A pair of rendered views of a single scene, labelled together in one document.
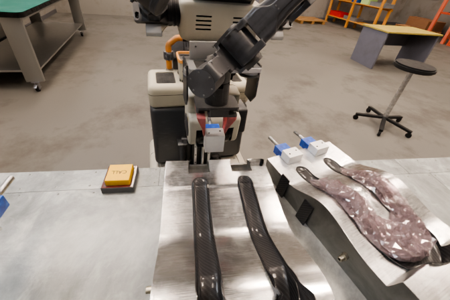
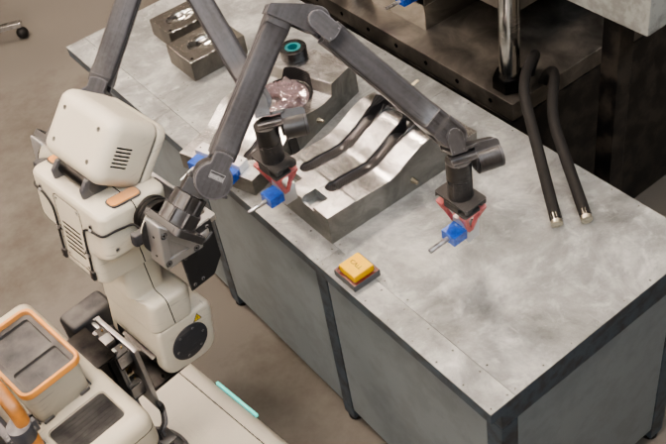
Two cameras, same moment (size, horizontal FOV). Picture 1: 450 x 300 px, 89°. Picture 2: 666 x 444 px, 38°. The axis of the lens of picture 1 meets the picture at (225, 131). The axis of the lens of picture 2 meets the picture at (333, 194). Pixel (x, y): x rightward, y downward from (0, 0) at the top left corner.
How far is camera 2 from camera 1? 2.37 m
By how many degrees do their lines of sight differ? 79
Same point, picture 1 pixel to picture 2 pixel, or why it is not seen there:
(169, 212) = (371, 186)
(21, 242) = (452, 276)
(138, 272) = (410, 208)
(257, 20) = not seen: hidden behind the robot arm
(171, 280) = (409, 145)
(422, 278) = (322, 78)
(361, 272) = (325, 112)
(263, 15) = not seen: hidden behind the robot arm
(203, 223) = (362, 170)
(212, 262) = (386, 144)
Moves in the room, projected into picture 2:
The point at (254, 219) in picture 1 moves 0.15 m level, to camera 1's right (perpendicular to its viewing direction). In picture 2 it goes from (336, 152) to (312, 122)
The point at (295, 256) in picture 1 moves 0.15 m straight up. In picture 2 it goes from (354, 116) to (347, 71)
